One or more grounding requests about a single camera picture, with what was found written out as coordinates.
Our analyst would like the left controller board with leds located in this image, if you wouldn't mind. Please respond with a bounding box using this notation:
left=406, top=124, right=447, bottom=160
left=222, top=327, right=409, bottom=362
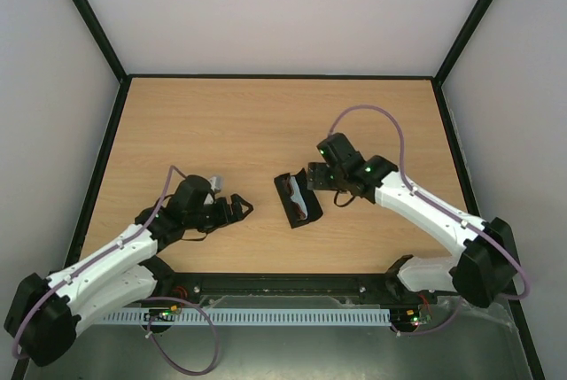
left=142, top=306, right=182, bottom=322

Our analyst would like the light blue cleaning cloth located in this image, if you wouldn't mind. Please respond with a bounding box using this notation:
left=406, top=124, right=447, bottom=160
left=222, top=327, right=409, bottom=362
left=287, top=178, right=307, bottom=217

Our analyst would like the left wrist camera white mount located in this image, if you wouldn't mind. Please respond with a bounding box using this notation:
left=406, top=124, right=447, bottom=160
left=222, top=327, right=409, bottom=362
left=204, top=175, right=224, bottom=206

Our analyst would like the controller board with leds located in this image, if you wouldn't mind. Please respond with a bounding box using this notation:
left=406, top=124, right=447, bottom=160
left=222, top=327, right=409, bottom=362
left=390, top=306, right=433, bottom=327
left=142, top=306, right=182, bottom=322

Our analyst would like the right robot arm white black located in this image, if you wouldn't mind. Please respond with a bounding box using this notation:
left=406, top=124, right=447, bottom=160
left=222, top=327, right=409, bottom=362
left=307, top=133, right=517, bottom=308

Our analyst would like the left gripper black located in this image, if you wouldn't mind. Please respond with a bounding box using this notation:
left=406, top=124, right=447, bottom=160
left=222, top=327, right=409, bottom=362
left=186, top=194, right=254, bottom=234

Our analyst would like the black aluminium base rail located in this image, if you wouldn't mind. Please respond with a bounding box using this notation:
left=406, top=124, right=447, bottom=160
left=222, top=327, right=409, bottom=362
left=172, top=273, right=403, bottom=305

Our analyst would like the light blue slotted cable duct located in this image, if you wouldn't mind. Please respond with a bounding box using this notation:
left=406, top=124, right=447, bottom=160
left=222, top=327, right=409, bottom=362
left=101, top=306, right=393, bottom=327

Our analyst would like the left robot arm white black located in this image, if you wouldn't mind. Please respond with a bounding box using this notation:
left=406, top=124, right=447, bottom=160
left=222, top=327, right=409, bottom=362
left=4, top=174, right=253, bottom=367

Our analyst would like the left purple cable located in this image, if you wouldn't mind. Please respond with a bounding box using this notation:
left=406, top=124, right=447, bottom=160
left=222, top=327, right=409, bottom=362
left=10, top=165, right=221, bottom=375

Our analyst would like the black sunglasses case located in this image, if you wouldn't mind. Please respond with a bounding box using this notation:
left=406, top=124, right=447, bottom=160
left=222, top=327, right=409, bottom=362
left=274, top=168, right=323, bottom=229

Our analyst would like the right controller board with leds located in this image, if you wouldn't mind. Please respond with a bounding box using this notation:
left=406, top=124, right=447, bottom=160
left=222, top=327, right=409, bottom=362
left=390, top=306, right=433, bottom=327

